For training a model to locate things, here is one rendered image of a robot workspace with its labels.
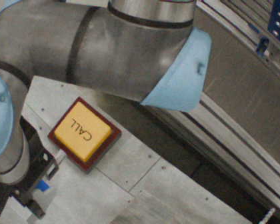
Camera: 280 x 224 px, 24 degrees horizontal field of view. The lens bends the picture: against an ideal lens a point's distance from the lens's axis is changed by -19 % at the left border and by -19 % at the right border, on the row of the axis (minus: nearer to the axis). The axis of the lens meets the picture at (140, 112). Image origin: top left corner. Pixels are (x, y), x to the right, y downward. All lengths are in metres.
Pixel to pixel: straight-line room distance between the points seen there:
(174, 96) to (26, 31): 0.14
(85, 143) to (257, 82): 0.81
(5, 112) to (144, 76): 0.13
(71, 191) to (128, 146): 0.11
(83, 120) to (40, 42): 0.45
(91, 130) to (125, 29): 0.47
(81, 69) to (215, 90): 1.15
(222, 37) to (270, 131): 0.28
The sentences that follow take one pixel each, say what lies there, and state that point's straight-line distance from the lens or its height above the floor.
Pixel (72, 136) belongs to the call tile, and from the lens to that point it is 1.04.
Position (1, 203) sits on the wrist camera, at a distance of 0.76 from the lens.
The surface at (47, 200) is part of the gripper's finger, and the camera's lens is 0.86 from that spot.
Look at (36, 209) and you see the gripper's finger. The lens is 0.80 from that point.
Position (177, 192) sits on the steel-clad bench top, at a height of 0.80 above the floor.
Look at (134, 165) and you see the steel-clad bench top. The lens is 1.06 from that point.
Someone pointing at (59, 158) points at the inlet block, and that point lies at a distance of 0.93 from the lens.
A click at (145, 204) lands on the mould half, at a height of 0.89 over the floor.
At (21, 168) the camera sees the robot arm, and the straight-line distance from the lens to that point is 0.68.
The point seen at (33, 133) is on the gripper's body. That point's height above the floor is 1.15.
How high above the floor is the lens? 1.83
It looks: 71 degrees down
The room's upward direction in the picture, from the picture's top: 1 degrees clockwise
